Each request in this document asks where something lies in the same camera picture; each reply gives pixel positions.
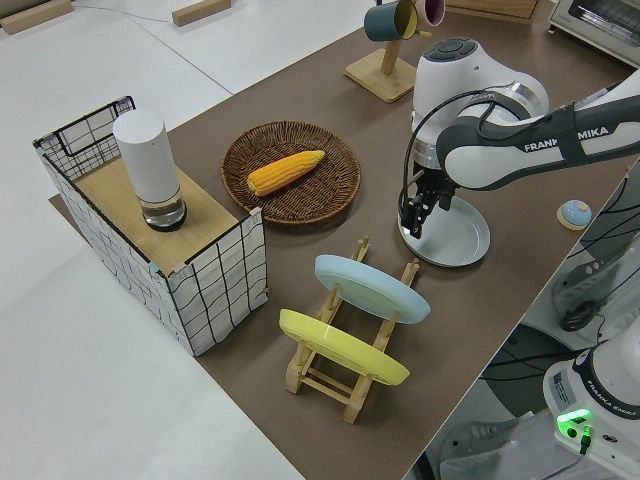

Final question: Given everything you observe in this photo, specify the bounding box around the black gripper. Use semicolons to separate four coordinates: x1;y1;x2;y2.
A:
400;167;457;239

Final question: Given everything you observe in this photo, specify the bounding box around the gray round plate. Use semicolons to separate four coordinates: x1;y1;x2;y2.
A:
398;194;491;268

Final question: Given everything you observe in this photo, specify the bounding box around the light blue plate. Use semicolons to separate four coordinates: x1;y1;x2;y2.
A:
314;254;432;325

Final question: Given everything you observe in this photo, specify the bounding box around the yellow plate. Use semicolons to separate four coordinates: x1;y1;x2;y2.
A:
278;308;411;386

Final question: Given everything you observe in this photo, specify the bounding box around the wooden plate rack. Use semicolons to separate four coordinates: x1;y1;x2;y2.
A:
285;234;421;425

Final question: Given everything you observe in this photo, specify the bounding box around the brown wicker basket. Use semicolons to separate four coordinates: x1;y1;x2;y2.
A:
221;120;362;226

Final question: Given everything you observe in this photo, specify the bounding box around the wooden mug rack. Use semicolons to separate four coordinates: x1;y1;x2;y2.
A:
343;29;429;105

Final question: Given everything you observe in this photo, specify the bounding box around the blue dome bell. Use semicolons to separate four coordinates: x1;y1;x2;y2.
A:
556;199;594;231

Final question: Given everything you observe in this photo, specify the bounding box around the yellow corn cob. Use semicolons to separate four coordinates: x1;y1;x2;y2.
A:
247;149;326;197

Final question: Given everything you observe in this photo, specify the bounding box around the brown table mat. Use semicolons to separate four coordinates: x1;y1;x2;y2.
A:
48;0;640;480

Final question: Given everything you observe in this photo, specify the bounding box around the dark blue mug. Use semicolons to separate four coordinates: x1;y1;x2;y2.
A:
363;0;419;42

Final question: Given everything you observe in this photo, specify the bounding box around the pink mug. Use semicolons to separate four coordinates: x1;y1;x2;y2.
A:
417;0;446;26

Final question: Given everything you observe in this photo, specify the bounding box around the grid pattern storage box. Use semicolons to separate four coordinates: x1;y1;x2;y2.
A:
33;95;269;357

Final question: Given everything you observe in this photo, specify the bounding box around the white toaster oven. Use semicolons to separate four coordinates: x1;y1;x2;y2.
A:
547;0;640;69

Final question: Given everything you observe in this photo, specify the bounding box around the white cylindrical bottle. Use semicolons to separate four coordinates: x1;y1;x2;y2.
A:
112;109;189;232

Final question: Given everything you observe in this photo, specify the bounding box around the short wooden block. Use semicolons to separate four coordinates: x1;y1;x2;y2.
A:
172;0;234;27

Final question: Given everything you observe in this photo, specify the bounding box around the long wooden block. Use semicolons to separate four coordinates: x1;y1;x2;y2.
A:
0;0;74;36

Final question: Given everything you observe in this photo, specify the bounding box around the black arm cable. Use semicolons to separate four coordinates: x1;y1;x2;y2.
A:
398;87;509;221

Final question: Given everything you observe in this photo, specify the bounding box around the black floor cable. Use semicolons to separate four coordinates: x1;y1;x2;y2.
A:
487;344;601;381

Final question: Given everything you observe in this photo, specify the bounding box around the thin gray cable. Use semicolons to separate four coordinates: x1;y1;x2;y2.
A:
72;0;174;24

